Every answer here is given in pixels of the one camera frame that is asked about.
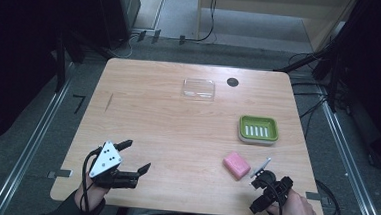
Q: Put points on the grey table bracket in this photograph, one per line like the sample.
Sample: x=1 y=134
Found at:
x=61 y=173
x=314 y=196

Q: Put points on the green soap dish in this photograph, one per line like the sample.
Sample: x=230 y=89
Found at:
x=258 y=130

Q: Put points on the black round table grommet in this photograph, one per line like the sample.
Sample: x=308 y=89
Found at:
x=232 y=82

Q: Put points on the black metal stand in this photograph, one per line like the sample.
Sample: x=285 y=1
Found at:
x=60 y=66

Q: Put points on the clear plastic lid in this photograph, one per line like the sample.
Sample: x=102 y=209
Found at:
x=198 y=89

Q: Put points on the black tripod stand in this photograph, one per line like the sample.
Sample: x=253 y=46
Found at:
x=328 y=59

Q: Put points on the light wooden shelf unit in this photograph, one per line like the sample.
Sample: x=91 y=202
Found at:
x=274 y=12

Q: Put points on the person's right hand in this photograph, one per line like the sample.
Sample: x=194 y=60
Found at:
x=294 y=205

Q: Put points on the person's left hand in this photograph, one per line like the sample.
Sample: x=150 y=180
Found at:
x=89 y=195

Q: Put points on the metal floor rail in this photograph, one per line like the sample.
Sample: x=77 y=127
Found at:
x=31 y=144
x=351 y=167

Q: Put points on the dark wall plug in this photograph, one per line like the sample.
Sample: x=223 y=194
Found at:
x=141 y=36
x=156 y=36
x=182 y=40

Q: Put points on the pink soap bar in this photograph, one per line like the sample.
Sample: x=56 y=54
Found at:
x=236 y=165

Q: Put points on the black cabinet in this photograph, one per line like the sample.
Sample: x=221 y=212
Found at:
x=117 y=13

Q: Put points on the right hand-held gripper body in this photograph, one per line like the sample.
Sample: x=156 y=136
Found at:
x=269 y=184

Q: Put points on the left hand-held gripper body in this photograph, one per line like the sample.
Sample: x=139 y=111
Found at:
x=105 y=160

